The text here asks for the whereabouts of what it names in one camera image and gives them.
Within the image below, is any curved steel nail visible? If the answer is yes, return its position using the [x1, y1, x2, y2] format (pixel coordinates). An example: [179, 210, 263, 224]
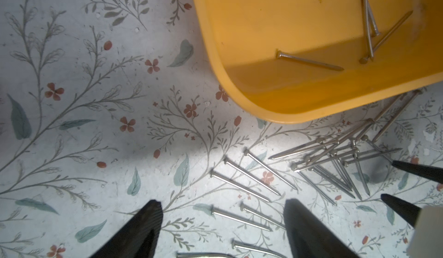
[231, 240, 286, 258]

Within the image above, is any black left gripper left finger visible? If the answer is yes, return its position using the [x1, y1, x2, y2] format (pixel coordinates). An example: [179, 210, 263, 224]
[92, 200, 163, 258]

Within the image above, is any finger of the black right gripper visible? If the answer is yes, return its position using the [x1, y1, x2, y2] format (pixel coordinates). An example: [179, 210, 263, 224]
[381, 194, 422, 228]
[392, 161, 443, 184]

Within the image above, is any bent steel nail lower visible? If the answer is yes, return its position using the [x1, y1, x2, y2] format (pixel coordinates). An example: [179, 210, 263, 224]
[176, 252, 235, 258]

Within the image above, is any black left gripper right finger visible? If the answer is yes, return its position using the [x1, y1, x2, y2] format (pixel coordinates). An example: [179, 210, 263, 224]
[283, 199, 358, 258]

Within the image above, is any yellow plastic storage box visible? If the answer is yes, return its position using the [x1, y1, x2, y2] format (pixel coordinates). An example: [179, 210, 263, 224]
[194, 0, 443, 124]

